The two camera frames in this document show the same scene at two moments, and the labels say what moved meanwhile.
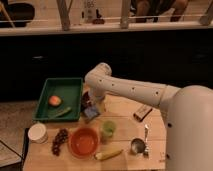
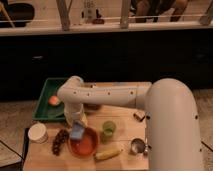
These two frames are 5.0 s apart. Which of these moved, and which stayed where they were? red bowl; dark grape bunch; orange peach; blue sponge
Moved: blue sponge
Stayed: dark grape bunch; orange peach; red bowl
